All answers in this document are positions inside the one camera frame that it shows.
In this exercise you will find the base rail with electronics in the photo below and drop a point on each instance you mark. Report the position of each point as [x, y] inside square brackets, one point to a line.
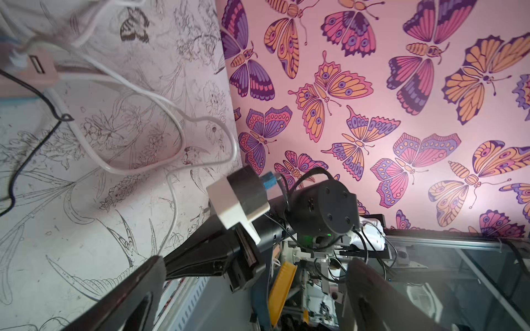
[178, 301]

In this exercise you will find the pink charger adapter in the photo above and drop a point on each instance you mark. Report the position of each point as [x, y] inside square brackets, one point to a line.
[36, 69]

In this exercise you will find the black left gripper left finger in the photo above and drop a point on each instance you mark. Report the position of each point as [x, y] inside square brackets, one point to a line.
[132, 305]

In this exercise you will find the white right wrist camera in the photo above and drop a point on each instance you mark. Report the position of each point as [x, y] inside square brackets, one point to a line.
[241, 198]

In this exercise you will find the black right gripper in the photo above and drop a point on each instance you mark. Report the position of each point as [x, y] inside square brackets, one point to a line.
[319, 218]

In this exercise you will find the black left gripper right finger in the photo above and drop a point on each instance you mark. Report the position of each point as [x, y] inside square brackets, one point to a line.
[377, 305]

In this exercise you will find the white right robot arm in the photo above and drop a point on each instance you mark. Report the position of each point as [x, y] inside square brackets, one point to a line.
[250, 264]

